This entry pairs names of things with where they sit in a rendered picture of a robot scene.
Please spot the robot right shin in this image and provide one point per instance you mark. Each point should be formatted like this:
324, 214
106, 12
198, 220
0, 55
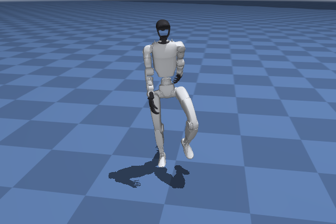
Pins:
159, 137

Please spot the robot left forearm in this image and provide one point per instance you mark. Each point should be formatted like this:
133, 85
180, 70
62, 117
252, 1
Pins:
179, 70

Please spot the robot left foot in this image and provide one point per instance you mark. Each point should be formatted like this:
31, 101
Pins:
187, 150

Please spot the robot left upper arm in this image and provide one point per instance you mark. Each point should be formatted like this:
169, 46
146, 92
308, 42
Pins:
180, 53

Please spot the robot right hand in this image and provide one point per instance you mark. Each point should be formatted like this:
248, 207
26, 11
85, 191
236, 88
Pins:
151, 103

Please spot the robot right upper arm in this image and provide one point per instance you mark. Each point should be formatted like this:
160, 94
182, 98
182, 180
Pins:
147, 60

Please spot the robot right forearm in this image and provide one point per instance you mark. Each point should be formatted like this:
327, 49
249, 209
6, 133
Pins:
149, 84

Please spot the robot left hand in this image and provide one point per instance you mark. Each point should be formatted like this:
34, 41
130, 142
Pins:
177, 79

